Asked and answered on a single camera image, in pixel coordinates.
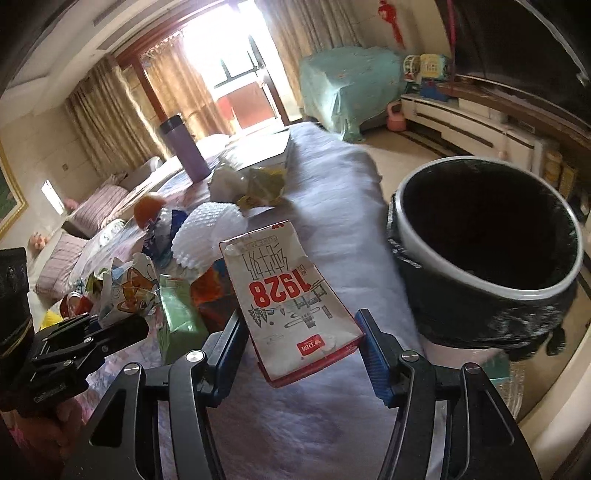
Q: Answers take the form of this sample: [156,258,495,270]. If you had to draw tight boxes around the teal cloth covered furniture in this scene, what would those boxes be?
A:
[299,46,407,141]

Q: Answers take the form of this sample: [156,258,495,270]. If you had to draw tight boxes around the beige curtain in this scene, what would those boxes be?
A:
[259,0,361,125]
[143,44,218,139]
[65,58,158,171]

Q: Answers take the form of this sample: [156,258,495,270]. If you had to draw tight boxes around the red snack wrapper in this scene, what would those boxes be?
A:
[59,292,95,319]

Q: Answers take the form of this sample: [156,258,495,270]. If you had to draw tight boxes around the yellow teal toy box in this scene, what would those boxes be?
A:
[418,53,451,81]

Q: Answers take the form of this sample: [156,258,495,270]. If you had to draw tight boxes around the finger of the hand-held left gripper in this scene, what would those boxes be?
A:
[69,315,151,370]
[32,313,100,344]

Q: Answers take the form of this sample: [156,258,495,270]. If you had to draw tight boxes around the red knot hanging decoration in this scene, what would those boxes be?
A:
[379,0,407,47]

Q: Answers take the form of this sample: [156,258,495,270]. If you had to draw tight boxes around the gold framed picture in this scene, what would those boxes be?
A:
[0,143,28,236]

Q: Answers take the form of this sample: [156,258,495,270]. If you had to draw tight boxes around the white paper bag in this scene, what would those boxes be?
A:
[210,166,252,204]

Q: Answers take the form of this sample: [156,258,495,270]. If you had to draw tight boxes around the orange fruit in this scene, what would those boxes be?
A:
[134,194,167,229]

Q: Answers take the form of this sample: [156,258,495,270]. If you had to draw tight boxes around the white red milk carton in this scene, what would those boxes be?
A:
[218,220,365,388]

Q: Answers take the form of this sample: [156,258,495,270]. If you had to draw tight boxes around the cartoon cover book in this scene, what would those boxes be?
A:
[225,129,291,162]

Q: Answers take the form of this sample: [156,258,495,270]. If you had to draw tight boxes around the white round trash bin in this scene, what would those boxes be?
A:
[394,156,585,370]

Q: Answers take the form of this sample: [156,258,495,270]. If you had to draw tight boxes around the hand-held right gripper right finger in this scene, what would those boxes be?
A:
[355,308,543,480]

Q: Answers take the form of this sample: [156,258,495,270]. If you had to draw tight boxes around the purple tumbler with dark lid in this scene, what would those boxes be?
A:
[159,114,212,183]

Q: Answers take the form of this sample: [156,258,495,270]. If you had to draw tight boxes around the thin white paperback book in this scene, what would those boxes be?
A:
[240,153,291,169]

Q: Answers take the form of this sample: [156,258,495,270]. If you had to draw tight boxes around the green white toy basket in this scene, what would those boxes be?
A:
[403,54,423,84]

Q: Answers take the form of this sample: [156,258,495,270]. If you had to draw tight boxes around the grey sofa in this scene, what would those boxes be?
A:
[28,154,167,305]

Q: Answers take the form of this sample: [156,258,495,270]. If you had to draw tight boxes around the lavender floral tablecloth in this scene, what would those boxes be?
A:
[69,121,426,480]

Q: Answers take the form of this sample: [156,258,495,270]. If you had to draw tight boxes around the white foam fruit net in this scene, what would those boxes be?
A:
[171,202,247,271]

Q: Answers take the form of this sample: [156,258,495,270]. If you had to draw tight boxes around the white wooden television cabinet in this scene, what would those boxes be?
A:
[399,76,591,195]

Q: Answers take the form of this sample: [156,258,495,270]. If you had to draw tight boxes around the green drink carton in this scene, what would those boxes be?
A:
[157,274,209,365]

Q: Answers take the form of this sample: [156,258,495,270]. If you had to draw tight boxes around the cartoon print paper wrapper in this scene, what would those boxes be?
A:
[95,253,160,326]

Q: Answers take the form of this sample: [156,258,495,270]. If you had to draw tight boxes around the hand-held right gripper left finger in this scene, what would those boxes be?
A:
[60,309,252,480]

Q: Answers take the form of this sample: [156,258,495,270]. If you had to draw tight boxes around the person's left hand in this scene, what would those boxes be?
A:
[11,399,84,472]

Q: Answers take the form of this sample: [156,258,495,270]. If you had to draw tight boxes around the pink striped cushion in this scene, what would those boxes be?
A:
[69,185,139,232]
[34,233,88,301]

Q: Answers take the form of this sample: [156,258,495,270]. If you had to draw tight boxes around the white trash bin black liner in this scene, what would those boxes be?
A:
[385,159,583,363]

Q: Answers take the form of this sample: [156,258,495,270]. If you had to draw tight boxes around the yellow snack wrapper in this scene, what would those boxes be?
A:
[235,166,287,210]

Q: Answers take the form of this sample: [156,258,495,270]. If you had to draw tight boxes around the black flat television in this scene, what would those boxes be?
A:
[436,0,587,100]

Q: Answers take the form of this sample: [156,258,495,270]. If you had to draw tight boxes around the orange snack wrapper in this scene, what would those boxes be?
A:
[191,263,238,330]

